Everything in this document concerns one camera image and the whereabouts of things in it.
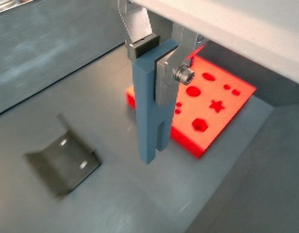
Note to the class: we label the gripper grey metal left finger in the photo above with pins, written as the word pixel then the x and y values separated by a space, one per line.
pixel 141 39

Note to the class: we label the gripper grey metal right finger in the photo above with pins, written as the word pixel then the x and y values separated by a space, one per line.
pixel 173 66

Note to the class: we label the blue double-square peg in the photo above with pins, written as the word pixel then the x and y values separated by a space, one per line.
pixel 153 117

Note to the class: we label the red shape-sorting board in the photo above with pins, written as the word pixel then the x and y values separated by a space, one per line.
pixel 205 106

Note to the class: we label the black curved holder stand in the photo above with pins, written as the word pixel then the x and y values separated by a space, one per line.
pixel 65 162

